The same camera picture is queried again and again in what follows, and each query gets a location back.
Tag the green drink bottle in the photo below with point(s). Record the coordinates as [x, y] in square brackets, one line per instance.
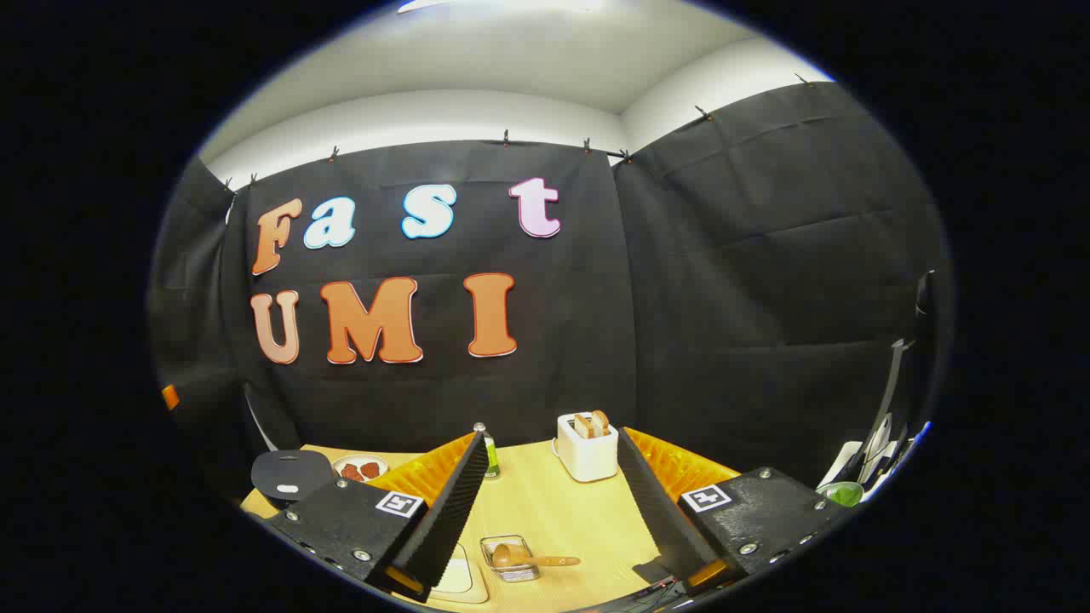
[491, 457]

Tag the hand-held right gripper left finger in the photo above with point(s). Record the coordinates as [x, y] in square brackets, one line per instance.
[443, 519]

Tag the clear chopstick holder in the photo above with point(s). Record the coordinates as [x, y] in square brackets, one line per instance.
[524, 572]

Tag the green bowl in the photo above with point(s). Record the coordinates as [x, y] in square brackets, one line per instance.
[841, 494]

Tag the black backdrop cloth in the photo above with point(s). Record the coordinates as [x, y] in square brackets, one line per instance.
[596, 340]

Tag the white round plate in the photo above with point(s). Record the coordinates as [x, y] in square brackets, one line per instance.
[362, 460]

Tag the white board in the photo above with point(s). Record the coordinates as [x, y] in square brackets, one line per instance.
[851, 460]

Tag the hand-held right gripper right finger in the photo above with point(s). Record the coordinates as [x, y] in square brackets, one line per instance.
[660, 511]

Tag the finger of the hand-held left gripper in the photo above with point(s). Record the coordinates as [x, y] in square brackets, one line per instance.
[171, 397]

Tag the black rice cooker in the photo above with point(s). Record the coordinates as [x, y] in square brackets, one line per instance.
[289, 472]

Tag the cream rectangular tray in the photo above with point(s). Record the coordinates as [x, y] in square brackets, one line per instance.
[457, 579]

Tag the toasted bread slice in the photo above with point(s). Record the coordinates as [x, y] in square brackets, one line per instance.
[583, 426]
[600, 421]

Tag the white toaster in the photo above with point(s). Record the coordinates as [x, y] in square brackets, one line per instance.
[588, 460]

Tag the wooden spoon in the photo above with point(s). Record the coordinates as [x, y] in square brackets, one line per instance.
[511, 556]

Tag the ceiling light panel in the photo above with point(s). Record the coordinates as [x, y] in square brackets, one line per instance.
[426, 4]

